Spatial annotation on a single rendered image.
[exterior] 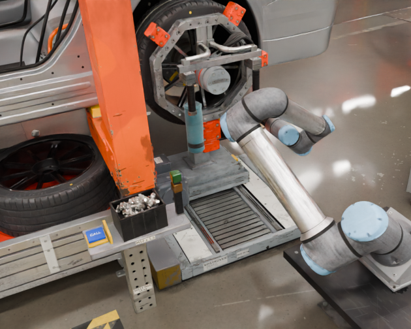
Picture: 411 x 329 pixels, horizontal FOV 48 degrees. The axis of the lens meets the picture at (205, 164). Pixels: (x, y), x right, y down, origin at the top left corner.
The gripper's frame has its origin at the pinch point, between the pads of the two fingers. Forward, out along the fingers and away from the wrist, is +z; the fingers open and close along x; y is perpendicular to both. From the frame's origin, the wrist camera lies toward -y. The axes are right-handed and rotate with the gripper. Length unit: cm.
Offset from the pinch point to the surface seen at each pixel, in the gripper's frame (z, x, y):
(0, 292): -22, -135, -63
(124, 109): -31, -33, -71
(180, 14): 15, 14, -56
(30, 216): -9, -101, -68
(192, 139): -4.5, -30.8, -19.8
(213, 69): -6.3, 2.8, -35.6
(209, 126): 6.3, -21.4, -9.6
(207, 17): 7, 20, -48
